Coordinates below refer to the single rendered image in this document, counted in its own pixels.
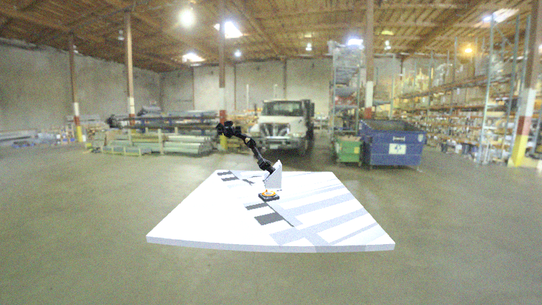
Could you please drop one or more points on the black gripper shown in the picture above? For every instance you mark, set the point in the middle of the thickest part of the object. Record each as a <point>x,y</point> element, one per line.
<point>229,130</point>

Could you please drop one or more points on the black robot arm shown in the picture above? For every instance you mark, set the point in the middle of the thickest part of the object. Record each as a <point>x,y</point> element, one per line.
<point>263,163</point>

